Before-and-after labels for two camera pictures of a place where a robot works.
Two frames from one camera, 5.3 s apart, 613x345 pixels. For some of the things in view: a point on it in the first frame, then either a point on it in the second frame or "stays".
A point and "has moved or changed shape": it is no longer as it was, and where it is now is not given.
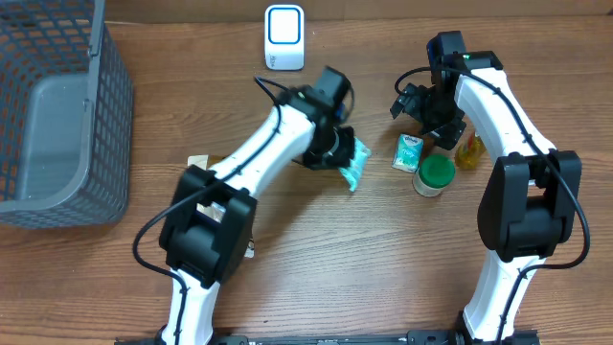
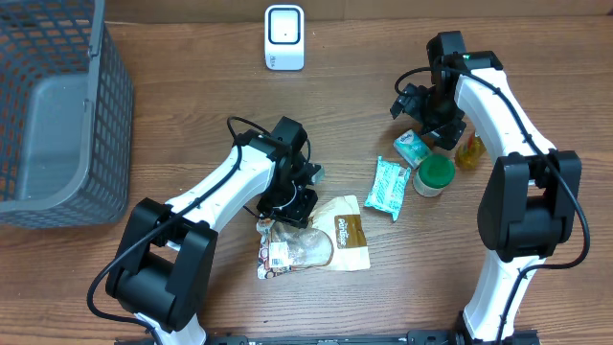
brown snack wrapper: [213, 210] -> [334, 238]
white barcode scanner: [284, 40] stays
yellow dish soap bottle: [467, 154] stays
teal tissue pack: [408, 153] has moved or changed shape
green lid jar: [435, 172] stays
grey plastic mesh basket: [66, 116] stays
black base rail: [417, 338] stays
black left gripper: [318, 164] -> [300, 217]
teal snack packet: [352, 172] -> [389, 188]
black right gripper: [445, 130] stays
